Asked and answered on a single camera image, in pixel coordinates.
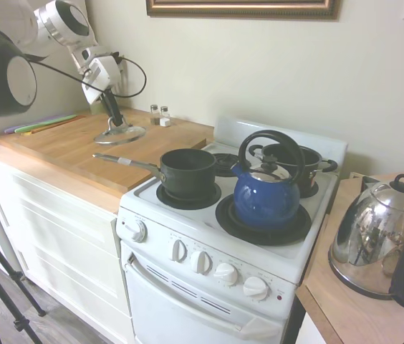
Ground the white electric stove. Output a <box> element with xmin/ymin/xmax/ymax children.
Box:
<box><xmin>115</xmin><ymin>116</ymin><xmax>349</xmax><ymax>344</ymax></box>

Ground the black saucepan with steel handle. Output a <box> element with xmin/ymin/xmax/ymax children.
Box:
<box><xmin>92</xmin><ymin>148</ymin><xmax>218</xmax><ymax>201</ymax></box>

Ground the small black coil burner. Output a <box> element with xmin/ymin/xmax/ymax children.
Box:
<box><xmin>155</xmin><ymin>181</ymin><xmax>222</xmax><ymax>211</ymax></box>
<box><xmin>211</xmin><ymin>152</ymin><xmax>241</xmax><ymax>178</ymax></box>

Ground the white kitchen cabinet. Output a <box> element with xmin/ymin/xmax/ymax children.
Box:
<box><xmin>0</xmin><ymin>150</ymin><xmax>135</xmax><ymax>344</ymax></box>

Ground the large black coil burner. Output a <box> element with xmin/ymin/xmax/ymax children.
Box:
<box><xmin>215</xmin><ymin>193</ymin><xmax>312</xmax><ymax>247</ymax></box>
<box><xmin>299</xmin><ymin>181</ymin><xmax>319</xmax><ymax>199</ymax></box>

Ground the white stove knob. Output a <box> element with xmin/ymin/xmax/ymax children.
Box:
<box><xmin>243</xmin><ymin>276</ymin><xmax>271</xmax><ymax>299</ymax></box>
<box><xmin>129</xmin><ymin>219</ymin><xmax>148</xmax><ymax>243</ymax></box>
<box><xmin>190</xmin><ymin>250</ymin><xmax>213</xmax><ymax>275</ymax></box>
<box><xmin>170</xmin><ymin>239</ymin><xmax>188</xmax><ymax>263</ymax></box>
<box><xmin>213</xmin><ymin>263</ymin><xmax>240</xmax><ymax>287</ymax></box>

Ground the gold framed picture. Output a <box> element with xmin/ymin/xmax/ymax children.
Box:
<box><xmin>145</xmin><ymin>0</ymin><xmax>343</xmax><ymax>21</ymax></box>

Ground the blue whistling kettle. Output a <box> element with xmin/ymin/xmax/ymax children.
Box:
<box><xmin>231</xmin><ymin>129</ymin><xmax>307</xmax><ymax>231</ymax></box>

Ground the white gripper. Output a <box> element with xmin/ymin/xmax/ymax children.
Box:
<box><xmin>81</xmin><ymin>54</ymin><xmax>125</xmax><ymax>127</ymax></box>

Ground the glass pot lid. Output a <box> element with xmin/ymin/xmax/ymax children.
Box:
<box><xmin>93</xmin><ymin>116</ymin><xmax>147</xmax><ymax>145</ymax></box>

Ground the orange knife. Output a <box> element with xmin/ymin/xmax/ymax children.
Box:
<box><xmin>29</xmin><ymin>115</ymin><xmax>87</xmax><ymax>135</ymax></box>

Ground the black camera tripod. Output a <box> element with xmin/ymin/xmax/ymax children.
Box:
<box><xmin>0</xmin><ymin>204</ymin><xmax>47</xmax><ymax>335</ymax></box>

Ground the white oven door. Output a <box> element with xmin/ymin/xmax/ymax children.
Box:
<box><xmin>120</xmin><ymin>240</ymin><xmax>289</xmax><ymax>344</ymax></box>

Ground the large wooden cutting board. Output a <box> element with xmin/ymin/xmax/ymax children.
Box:
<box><xmin>0</xmin><ymin>109</ymin><xmax>216</xmax><ymax>200</ymax></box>

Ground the steel electric kettle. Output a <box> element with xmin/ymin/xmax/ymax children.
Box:
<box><xmin>328</xmin><ymin>173</ymin><xmax>404</xmax><ymax>310</ymax></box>

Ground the black stock pot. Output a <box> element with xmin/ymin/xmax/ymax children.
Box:
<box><xmin>248</xmin><ymin>143</ymin><xmax>339</xmax><ymax>199</ymax></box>

